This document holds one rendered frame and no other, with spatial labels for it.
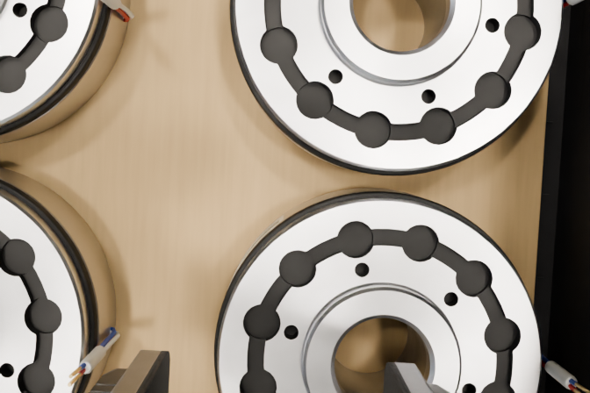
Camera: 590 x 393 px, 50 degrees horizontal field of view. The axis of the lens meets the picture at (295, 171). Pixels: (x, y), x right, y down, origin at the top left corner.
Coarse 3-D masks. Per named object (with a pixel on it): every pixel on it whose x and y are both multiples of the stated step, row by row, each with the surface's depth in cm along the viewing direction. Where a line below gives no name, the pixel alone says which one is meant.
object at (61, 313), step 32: (0, 192) 19; (0, 224) 19; (32, 224) 19; (0, 256) 19; (32, 256) 20; (64, 256) 19; (0, 288) 19; (32, 288) 19; (64, 288) 19; (0, 320) 19; (32, 320) 20; (64, 320) 19; (0, 352) 19; (32, 352) 19; (64, 352) 19; (0, 384) 19; (32, 384) 20; (64, 384) 19
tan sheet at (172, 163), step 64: (192, 0) 22; (384, 0) 22; (128, 64) 22; (192, 64) 22; (64, 128) 22; (128, 128) 22; (192, 128) 22; (256, 128) 22; (512, 128) 23; (64, 192) 22; (128, 192) 22; (192, 192) 22; (256, 192) 22; (320, 192) 22; (448, 192) 23; (512, 192) 23; (128, 256) 22; (192, 256) 22; (512, 256) 23; (128, 320) 22; (192, 320) 23; (384, 320) 23; (192, 384) 23
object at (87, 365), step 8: (112, 328) 22; (112, 336) 21; (104, 344) 20; (112, 344) 21; (96, 352) 19; (104, 352) 20; (88, 360) 18; (96, 360) 19; (80, 368) 18; (88, 368) 18; (72, 376) 17; (72, 384) 17
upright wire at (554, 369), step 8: (544, 360) 20; (544, 368) 20; (552, 368) 19; (560, 368) 19; (552, 376) 19; (560, 376) 19; (568, 376) 18; (568, 384) 18; (576, 384) 18; (576, 392) 18
